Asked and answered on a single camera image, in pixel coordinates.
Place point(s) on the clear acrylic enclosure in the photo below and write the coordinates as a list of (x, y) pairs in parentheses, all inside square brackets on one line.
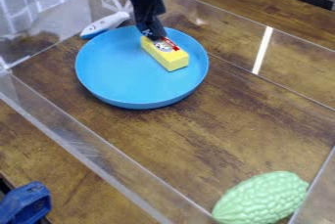
[(156, 166)]

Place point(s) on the green bitter gourd toy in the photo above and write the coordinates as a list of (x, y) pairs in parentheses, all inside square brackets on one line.
[(261, 200)]

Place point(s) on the white and blue toy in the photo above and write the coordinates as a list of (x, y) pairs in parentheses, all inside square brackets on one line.
[(106, 23)]

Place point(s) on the yellow butter box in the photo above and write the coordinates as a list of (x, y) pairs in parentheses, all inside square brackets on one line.
[(166, 53)]

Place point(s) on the blue round tray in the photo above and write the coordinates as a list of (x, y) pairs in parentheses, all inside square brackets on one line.
[(125, 78)]

